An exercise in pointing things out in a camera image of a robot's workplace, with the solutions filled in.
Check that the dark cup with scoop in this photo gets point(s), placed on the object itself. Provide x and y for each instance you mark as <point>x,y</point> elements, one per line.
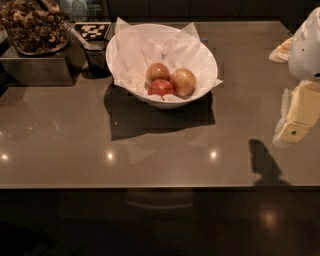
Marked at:
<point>95,51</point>

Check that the yellow-red apple back left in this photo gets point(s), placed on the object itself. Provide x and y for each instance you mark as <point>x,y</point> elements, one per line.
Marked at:
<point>157,71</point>

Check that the white paper liner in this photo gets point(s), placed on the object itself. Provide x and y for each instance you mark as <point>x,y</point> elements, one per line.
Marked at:
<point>133,56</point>

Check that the metal box stand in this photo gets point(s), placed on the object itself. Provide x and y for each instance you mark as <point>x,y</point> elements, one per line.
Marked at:
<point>58,69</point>

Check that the yellow apple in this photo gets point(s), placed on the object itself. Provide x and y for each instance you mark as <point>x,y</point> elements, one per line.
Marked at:
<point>183,81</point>

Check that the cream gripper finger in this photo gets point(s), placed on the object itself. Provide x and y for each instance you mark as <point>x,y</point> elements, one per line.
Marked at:
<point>300,110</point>
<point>281,53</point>

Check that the glass jar of nuts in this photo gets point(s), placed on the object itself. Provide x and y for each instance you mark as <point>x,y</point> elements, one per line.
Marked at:
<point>32,29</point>

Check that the checkered marker tag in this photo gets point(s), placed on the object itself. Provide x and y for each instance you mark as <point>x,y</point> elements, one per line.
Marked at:
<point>93,30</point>

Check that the red apple front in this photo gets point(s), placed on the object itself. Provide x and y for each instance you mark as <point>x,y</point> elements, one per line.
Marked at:
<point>160,87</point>

